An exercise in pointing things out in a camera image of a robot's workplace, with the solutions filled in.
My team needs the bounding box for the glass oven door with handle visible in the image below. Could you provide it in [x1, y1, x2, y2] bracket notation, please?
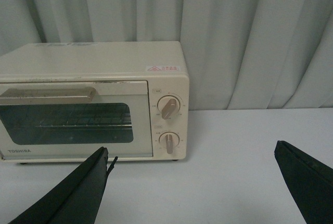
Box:
[1, 81, 153, 161]

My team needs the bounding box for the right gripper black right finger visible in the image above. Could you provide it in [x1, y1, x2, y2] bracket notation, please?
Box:
[274, 140, 332, 223]

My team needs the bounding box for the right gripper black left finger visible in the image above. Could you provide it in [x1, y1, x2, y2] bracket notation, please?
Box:
[11, 147, 118, 223]

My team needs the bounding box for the cream Toshiba toaster oven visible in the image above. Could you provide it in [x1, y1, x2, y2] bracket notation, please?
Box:
[1, 42, 189, 163]

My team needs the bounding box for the beige lower timer knob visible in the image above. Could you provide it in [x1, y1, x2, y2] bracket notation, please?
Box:
[159, 132, 180, 154]

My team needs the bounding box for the beige upper temperature knob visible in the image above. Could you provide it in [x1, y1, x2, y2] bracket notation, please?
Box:
[157, 96, 180, 120]

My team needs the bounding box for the red warning sticker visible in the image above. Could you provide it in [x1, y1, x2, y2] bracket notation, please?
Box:
[146, 65, 181, 72]

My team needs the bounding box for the metal wire oven rack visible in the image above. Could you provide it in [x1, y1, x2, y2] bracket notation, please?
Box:
[34, 103, 132, 129]

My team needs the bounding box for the grey curtain backdrop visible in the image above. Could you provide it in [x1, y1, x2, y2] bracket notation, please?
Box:
[1, 0, 332, 110]

